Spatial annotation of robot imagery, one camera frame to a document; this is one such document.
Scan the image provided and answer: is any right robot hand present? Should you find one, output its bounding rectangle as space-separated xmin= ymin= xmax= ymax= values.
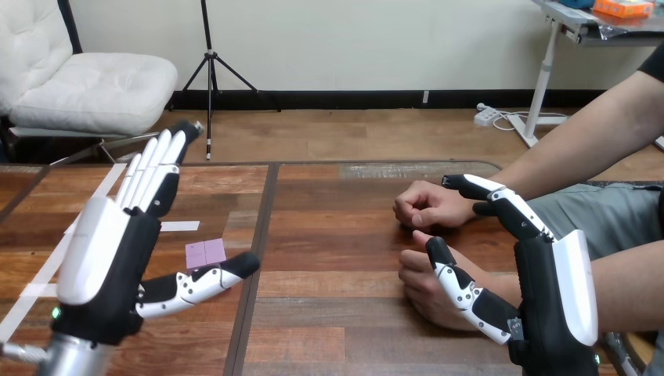
xmin=425 ymin=173 xmax=603 ymax=376

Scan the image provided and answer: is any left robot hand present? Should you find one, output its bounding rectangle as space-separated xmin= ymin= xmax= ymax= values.
xmin=50 ymin=120 xmax=262 ymax=348

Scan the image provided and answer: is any person's hand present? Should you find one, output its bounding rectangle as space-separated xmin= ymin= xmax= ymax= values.
xmin=398 ymin=230 xmax=500 ymax=333
xmin=392 ymin=179 xmax=479 ymax=233

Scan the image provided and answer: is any person's forearm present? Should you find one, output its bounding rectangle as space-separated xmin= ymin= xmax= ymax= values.
xmin=486 ymin=253 xmax=664 ymax=334
xmin=497 ymin=70 xmax=664 ymax=204

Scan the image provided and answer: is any purple block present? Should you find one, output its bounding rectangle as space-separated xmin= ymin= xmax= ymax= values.
xmin=185 ymin=237 xmax=228 ymax=271

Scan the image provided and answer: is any person's body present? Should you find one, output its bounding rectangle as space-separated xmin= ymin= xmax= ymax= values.
xmin=525 ymin=44 xmax=664 ymax=376

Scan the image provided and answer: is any white power strip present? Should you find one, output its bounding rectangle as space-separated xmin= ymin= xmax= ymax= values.
xmin=473 ymin=102 xmax=502 ymax=128

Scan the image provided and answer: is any white desk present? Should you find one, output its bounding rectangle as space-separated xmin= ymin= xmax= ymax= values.
xmin=507 ymin=0 xmax=664 ymax=150

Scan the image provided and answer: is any white cushioned chair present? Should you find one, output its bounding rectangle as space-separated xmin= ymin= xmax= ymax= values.
xmin=0 ymin=0 xmax=179 ymax=163

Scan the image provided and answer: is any black tripod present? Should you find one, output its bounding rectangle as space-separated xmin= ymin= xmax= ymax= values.
xmin=165 ymin=0 xmax=282 ymax=161

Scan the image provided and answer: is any orange thing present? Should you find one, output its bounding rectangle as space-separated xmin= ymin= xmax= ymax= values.
xmin=592 ymin=0 xmax=655 ymax=20

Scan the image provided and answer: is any tangle of cables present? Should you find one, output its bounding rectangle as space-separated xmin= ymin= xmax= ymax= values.
xmin=491 ymin=109 xmax=570 ymax=132

